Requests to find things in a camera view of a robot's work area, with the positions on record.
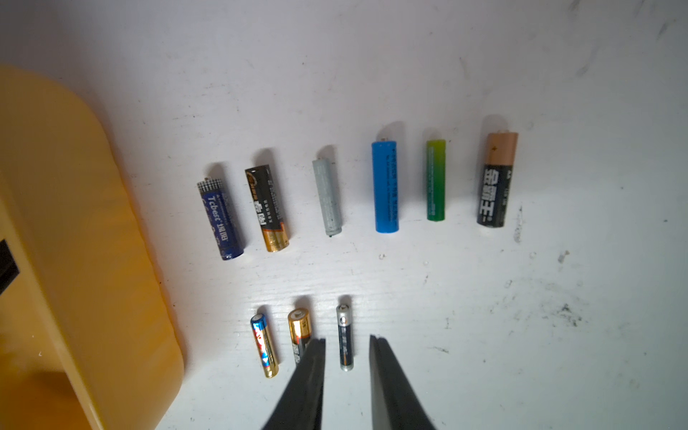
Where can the yellow plastic storage box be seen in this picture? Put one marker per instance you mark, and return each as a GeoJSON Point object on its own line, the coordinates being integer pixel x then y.
{"type": "Point", "coordinates": [86, 337]}

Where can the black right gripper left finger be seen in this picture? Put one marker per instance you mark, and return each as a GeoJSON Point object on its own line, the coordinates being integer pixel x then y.
{"type": "Point", "coordinates": [300, 406]}

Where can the red blue striped AAA battery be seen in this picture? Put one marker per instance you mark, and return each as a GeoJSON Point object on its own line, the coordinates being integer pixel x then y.
{"type": "Point", "coordinates": [264, 345]}

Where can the pale green white battery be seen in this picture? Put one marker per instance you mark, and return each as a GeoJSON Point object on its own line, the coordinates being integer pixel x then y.
{"type": "Point", "coordinates": [327, 197]}

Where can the copper top black battery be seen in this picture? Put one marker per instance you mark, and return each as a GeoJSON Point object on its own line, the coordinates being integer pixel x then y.
{"type": "Point", "coordinates": [497, 178]}

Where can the dark blue AA battery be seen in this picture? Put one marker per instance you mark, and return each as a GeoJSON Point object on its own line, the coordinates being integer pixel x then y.
{"type": "Point", "coordinates": [385, 174]}

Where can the grey black AAA battery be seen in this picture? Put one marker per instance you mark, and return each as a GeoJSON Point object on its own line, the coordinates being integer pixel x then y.
{"type": "Point", "coordinates": [344, 319]}

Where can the black gold AAA battery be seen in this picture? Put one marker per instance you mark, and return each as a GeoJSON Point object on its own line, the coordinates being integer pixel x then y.
{"type": "Point", "coordinates": [266, 206]}

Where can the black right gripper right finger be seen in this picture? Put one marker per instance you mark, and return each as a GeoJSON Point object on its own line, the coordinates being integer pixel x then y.
{"type": "Point", "coordinates": [393, 401]}

